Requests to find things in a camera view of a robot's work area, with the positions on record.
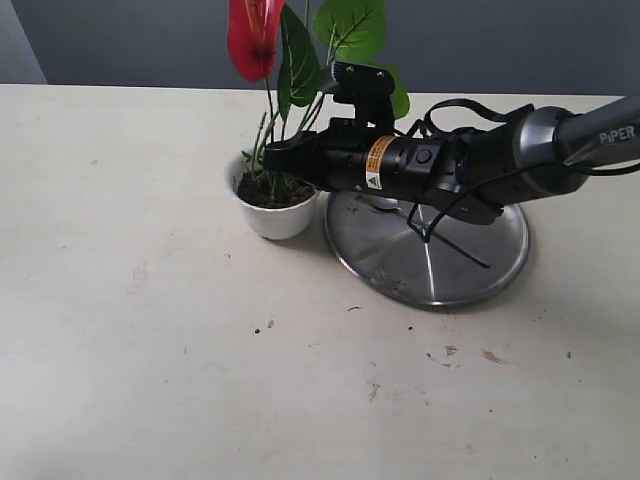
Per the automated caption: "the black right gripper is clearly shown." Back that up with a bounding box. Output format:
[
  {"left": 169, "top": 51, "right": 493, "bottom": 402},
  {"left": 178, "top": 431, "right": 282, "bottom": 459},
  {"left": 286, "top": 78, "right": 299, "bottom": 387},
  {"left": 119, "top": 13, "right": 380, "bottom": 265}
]
[{"left": 263, "top": 125, "right": 514, "bottom": 225}]

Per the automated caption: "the stainless steel spoon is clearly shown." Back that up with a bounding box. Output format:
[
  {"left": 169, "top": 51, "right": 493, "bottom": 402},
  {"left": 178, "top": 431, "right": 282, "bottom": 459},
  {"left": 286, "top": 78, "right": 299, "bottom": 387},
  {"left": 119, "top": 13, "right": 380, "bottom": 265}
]
[{"left": 367, "top": 198, "right": 491, "bottom": 269}]

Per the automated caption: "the red artificial flower plant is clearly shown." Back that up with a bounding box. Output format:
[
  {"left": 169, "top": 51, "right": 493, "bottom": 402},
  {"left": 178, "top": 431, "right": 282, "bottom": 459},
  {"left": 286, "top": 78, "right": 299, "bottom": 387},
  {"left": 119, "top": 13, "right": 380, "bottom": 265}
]
[{"left": 227, "top": 1, "right": 387, "bottom": 209}]

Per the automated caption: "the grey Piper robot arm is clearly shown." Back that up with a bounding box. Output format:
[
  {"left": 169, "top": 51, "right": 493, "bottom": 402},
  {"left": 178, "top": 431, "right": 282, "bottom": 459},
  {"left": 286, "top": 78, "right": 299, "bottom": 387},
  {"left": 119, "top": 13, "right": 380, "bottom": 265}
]
[{"left": 263, "top": 97, "right": 639, "bottom": 225}]

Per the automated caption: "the white plastic flower pot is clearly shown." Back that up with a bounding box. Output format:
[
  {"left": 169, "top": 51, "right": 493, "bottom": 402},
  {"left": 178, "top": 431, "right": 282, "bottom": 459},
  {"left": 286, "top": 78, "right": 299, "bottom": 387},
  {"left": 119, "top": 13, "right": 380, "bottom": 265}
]
[{"left": 225, "top": 153, "right": 319, "bottom": 241}]

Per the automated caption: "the round stainless steel plate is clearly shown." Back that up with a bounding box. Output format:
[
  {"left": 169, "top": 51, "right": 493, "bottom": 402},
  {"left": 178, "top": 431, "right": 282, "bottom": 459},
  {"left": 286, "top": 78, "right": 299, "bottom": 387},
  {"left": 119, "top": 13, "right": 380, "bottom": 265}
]
[{"left": 323, "top": 192, "right": 531, "bottom": 309}]

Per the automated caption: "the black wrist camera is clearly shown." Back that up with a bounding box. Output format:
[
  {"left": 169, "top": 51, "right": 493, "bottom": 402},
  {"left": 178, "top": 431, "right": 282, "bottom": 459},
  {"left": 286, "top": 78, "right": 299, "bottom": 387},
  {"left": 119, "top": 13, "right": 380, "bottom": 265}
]
[{"left": 321, "top": 60, "right": 395, "bottom": 134}]

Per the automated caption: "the black camera cable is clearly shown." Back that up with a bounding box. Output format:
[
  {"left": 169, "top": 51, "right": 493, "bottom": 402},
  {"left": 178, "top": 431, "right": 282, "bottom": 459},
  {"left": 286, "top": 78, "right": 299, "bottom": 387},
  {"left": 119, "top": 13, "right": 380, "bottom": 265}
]
[{"left": 405, "top": 98, "right": 640, "bottom": 244}]

